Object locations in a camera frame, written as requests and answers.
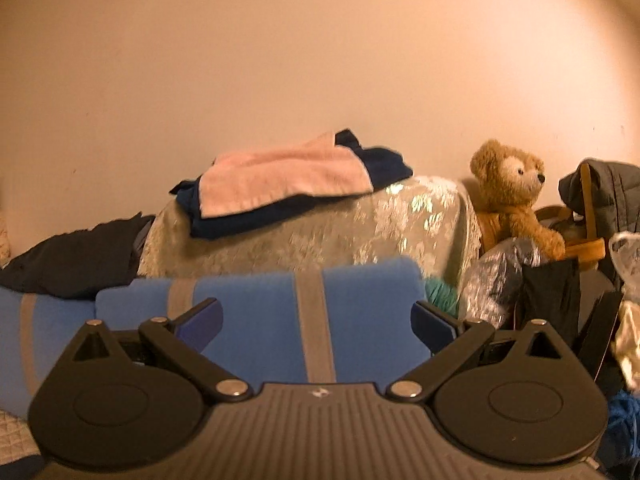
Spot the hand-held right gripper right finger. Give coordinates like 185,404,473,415
386,300,569,404

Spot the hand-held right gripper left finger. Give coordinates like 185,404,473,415
72,298,252,404

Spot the teal cloth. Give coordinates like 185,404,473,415
424,278,460,315

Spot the blue grey-striped pillow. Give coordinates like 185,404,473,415
95,257,427,386
0,287,102,420

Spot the crumpled clear plastic bag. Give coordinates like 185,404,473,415
457,237,543,330

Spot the black cloth bag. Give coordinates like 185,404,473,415
515,258,626,386

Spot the beige floral blanket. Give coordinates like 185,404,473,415
137,176,482,288

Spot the black garment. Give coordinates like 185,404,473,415
0,213,157,302

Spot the brown teddy bear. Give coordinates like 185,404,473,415
470,140,567,261

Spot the navy blue garment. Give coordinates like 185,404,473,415
169,129,415,241

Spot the pink towel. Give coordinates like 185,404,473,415
198,131,375,219

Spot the translucent plastic bag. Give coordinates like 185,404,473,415
608,231,640,291

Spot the grey quilted jacket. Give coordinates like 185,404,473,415
558,158,640,251

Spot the beige quilted bedspread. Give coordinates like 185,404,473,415
0,407,45,467

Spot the blue knitted cloth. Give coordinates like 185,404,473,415
598,389,640,478

